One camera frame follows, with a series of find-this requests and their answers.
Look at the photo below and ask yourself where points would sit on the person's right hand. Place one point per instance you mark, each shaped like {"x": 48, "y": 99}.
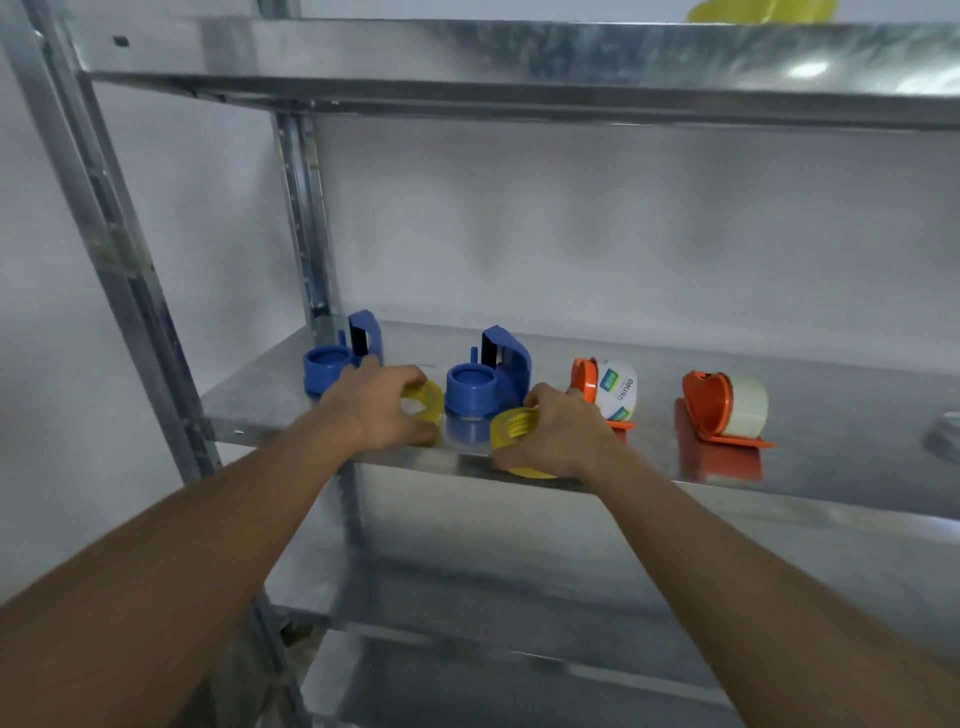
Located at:
{"x": 566, "y": 439}

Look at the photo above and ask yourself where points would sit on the person's left hand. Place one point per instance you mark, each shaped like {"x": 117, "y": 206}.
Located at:
{"x": 367, "y": 409}

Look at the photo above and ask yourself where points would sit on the blue tape dispenser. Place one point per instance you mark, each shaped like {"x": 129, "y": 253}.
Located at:
{"x": 326, "y": 367}
{"x": 469, "y": 390}

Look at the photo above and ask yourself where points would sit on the yellow tape roll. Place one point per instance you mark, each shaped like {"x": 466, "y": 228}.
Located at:
{"x": 431, "y": 397}
{"x": 750, "y": 10}
{"x": 506, "y": 427}

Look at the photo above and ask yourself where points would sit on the orange tape dispenser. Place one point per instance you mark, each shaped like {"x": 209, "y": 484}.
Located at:
{"x": 705, "y": 405}
{"x": 581, "y": 379}

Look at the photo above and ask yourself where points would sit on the white tape core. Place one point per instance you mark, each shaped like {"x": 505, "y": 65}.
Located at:
{"x": 619, "y": 390}
{"x": 945, "y": 435}

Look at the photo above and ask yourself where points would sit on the person's right forearm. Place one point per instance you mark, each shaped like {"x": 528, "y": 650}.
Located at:
{"x": 750, "y": 592}

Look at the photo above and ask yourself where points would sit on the person's left forearm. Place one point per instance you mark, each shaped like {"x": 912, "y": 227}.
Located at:
{"x": 172, "y": 585}

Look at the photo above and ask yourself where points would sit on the galvanized metal shelving rack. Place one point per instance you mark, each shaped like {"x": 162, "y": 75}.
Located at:
{"x": 847, "y": 450}

